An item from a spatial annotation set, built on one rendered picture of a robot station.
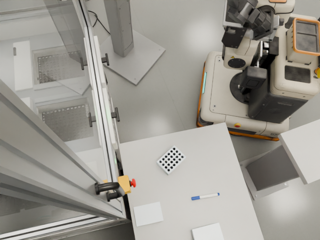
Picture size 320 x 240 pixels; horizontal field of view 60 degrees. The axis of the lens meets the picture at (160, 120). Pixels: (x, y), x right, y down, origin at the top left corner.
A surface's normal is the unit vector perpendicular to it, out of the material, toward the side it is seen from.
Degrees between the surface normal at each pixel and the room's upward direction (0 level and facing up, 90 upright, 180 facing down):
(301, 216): 0
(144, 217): 0
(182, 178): 0
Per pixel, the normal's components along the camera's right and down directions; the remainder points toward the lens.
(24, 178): 0.85, 0.51
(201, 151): 0.04, -0.37
